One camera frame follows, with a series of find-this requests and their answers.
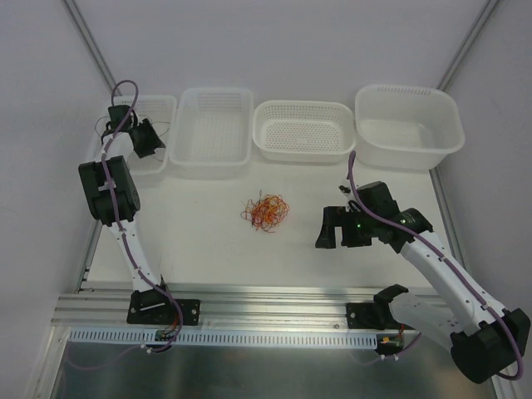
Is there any thin black wire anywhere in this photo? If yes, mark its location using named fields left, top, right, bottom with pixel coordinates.
left=93, top=116, right=172, bottom=161

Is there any orange red wire bundle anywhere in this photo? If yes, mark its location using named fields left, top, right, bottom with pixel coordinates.
left=239, top=189, right=292, bottom=234

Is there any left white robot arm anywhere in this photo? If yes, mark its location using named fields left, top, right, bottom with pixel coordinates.
left=78, top=105, right=165, bottom=293

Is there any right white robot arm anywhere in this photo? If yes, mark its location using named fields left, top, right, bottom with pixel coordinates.
left=315, top=181, right=531, bottom=383

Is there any far-left white perforated basket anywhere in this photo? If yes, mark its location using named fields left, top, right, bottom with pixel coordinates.
left=83, top=95, right=178, bottom=183

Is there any far-right white plastic tub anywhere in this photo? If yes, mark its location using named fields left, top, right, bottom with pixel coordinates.
left=354, top=84, right=466, bottom=171

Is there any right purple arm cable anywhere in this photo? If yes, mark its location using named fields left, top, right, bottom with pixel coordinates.
left=347, top=150, right=525, bottom=382

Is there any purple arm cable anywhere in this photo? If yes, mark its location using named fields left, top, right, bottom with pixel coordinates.
left=347, top=150, right=525, bottom=382
left=99, top=79, right=186, bottom=354

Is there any aluminium mounting rail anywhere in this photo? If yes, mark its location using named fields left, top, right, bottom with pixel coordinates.
left=52, top=286, right=441, bottom=333

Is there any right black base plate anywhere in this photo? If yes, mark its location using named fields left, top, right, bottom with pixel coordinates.
left=346, top=303, right=401, bottom=331

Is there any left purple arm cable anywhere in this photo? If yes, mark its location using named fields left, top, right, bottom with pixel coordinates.
left=99, top=79, right=186, bottom=354

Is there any white slotted cable duct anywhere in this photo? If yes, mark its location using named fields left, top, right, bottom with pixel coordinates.
left=69, top=328, right=377, bottom=350

